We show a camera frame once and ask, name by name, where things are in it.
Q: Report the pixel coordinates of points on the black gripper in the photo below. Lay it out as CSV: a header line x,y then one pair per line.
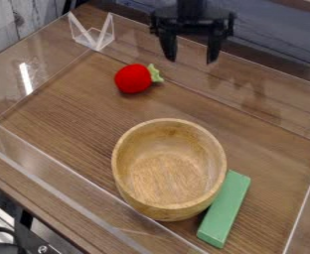
x,y
183,19

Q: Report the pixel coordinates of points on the red plush strawberry toy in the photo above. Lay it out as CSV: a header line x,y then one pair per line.
x,y
135,77

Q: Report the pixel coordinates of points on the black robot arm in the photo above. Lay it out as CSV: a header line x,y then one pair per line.
x,y
189,5

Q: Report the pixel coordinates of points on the wooden bowl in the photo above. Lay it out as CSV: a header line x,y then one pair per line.
x,y
168,166

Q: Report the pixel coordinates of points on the green rectangular block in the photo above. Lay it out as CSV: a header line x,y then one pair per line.
x,y
216,223

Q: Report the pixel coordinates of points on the clear acrylic corner bracket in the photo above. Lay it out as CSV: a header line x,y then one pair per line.
x,y
93,38

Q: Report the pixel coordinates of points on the clear acrylic enclosure wall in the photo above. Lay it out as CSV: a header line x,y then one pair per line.
x,y
62,115

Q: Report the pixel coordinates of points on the black metal table frame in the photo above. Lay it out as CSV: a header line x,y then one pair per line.
x,y
32,243

